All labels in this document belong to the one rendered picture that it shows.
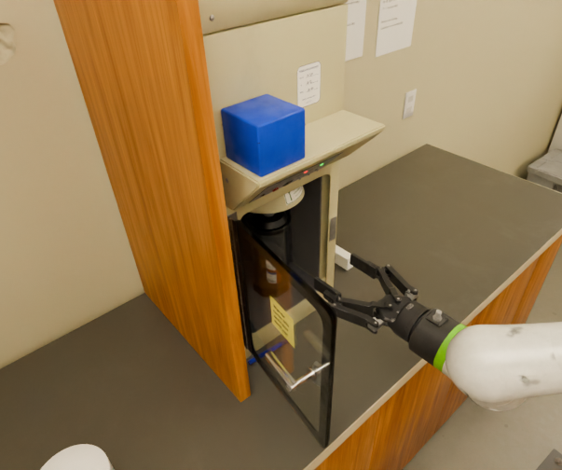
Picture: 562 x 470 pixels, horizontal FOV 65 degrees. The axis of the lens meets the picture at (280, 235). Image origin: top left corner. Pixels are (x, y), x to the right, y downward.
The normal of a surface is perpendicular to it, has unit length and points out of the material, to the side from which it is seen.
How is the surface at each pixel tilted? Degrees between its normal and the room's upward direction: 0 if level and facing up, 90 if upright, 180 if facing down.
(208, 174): 90
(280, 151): 90
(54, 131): 90
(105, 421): 0
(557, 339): 25
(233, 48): 90
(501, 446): 0
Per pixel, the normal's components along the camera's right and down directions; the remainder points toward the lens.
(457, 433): -0.04, -0.79
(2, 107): 0.65, 0.44
